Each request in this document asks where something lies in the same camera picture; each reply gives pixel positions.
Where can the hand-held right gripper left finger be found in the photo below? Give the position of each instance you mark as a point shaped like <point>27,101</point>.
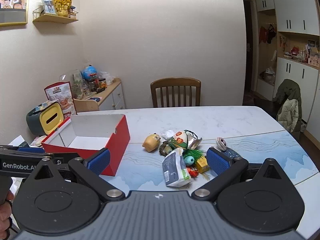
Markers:
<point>98,161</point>

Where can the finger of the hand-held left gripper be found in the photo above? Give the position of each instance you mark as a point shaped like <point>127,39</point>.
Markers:
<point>31,150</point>

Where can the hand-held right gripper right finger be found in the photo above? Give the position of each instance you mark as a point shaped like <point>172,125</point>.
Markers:
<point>217,161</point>

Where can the dark blue speckled packet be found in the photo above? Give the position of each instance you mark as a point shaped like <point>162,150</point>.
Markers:
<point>231,153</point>

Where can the small yellow box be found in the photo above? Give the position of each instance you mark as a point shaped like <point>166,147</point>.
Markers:
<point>202,165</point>

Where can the green tassel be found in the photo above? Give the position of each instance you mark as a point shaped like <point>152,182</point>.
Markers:
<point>196,153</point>

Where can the red cardboard box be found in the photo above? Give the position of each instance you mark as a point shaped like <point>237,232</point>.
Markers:
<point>120,142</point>

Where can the teal toy ball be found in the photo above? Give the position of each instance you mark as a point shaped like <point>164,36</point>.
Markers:
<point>188,160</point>

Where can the grey tissue pack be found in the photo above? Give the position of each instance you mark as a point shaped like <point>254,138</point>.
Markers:
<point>175,168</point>

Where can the white green snack packet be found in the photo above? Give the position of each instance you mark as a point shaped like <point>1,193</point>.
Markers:
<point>178,138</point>

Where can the person's left hand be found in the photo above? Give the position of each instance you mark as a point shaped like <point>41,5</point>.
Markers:
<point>5,215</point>

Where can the small red wrapper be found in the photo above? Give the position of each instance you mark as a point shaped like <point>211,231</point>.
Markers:
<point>193,172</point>

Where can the yellow grey tissue box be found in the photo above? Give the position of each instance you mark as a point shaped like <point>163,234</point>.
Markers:
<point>50,118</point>

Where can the clear plastic wrapper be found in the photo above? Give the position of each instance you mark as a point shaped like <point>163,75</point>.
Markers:
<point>167,133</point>

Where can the light wooden chair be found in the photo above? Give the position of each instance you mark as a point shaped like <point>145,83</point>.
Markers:
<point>85,105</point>

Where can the red printed bag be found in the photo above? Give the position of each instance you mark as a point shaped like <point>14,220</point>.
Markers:
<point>60,92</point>

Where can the white wooden sideboard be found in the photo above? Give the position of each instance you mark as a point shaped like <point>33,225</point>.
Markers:
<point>112,97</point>

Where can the dark glass jar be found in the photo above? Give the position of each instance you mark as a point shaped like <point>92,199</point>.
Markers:
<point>94,85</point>

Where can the orange label jar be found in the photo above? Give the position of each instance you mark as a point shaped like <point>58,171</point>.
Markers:
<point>102,83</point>

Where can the clear plastic bag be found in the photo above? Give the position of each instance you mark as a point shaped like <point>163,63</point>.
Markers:
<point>107,75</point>

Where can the blue globe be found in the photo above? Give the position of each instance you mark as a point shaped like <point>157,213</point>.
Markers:
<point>89,72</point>

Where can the brown wooden chair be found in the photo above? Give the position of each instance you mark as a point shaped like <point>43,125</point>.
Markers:
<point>175,82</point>

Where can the dark green jacket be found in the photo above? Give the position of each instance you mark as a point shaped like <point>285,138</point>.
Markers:
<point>287,88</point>

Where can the small figurine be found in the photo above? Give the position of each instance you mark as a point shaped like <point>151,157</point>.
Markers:
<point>73,11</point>

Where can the golden ornament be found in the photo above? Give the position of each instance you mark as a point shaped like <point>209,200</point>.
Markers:
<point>62,3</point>

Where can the white wardrobe cabinet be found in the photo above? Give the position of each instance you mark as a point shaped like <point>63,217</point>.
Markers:
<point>295,5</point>

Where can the small photo frame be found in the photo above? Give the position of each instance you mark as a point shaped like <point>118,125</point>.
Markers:
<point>48,4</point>

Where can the wall poster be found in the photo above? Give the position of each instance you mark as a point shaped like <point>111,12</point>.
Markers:
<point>15,2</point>

